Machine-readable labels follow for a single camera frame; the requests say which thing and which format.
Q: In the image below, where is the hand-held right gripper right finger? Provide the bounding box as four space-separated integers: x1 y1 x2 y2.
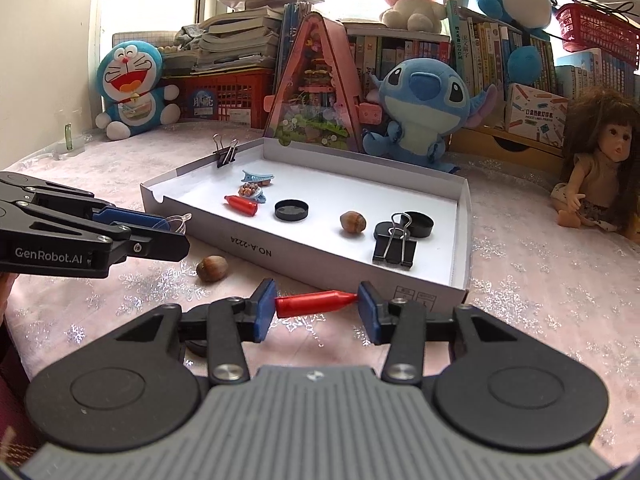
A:
357 280 533 386

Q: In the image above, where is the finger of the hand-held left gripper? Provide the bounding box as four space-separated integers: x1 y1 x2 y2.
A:
0 171 167 231
0 199 191 266

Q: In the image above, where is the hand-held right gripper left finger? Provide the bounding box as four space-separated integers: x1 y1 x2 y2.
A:
107 280 278 386

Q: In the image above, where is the clear plastic half sphere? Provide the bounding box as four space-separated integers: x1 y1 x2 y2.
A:
150 212 192 236

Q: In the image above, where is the red crayon shaped cap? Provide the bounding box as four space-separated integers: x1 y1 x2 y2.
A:
275 290 360 318
223 195 260 217

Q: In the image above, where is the large black binder clip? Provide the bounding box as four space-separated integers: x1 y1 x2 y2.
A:
371 212 418 267

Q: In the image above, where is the white cardboard box lid tray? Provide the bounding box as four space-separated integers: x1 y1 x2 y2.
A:
140 136 473 306

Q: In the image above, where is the brown hazelnut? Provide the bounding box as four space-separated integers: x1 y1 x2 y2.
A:
340 211 367 235
196 255 229 282

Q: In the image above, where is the hollow black round lid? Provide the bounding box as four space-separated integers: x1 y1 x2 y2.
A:
274 200 310 223

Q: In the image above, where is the solid black round cap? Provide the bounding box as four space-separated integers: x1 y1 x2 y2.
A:
400 211 436 239

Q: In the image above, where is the small black binder clip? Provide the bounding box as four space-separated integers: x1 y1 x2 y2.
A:
211 133 240 168

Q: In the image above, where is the blue robot cat plush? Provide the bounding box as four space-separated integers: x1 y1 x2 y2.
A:
95 40 180 140

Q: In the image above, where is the red plastic crate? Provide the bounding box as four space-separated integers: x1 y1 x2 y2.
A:
161 71 275 129

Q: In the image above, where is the pink snowflake tablecloth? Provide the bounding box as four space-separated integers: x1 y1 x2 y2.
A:
0 120 640 461

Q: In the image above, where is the grey cloth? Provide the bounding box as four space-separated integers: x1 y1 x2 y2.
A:
174 24 207 51

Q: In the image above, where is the stack of books and papers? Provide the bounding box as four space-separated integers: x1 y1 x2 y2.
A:
162 0 286 78

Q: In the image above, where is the wooden drawer shelf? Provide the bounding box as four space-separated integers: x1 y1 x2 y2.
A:
450 125 566 166

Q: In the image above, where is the blue alien plush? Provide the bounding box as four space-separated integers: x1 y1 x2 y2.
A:
362 57 498 167

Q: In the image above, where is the pink triangular toy house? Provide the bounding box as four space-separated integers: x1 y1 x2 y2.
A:
262 12 366 153

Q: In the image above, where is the white printed carton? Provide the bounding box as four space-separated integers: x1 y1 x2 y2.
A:
504 82 570 143

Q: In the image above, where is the row of shelf books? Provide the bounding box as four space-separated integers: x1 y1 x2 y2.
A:
345 2 640 111

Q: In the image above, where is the brown haired doll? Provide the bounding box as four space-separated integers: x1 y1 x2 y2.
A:
550 87 640 241

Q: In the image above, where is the red plastic basket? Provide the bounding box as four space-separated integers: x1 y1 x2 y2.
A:
555 2 640 56

